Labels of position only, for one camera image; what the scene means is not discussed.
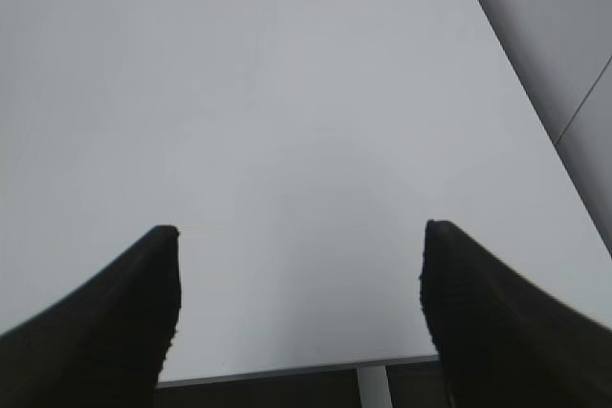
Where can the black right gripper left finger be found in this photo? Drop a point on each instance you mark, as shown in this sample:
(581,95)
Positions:
(105,343)

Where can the white table leg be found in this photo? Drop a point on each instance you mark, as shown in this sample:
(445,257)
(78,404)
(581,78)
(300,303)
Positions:
(373,387)

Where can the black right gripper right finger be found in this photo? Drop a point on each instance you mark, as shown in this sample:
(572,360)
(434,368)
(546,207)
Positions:
(503,341)

